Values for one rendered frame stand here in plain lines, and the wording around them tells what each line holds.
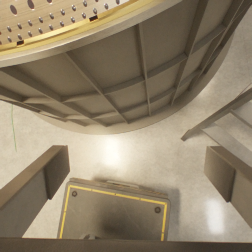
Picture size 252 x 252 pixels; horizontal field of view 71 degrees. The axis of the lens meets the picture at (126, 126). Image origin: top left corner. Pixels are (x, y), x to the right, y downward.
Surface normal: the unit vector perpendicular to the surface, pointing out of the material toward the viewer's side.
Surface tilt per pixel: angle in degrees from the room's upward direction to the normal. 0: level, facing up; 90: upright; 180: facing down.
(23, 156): 0
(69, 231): 0
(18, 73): 90
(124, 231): 0
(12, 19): 43
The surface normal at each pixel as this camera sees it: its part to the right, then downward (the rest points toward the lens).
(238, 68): -0.16, -0.15
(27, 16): 0.00, 0.55
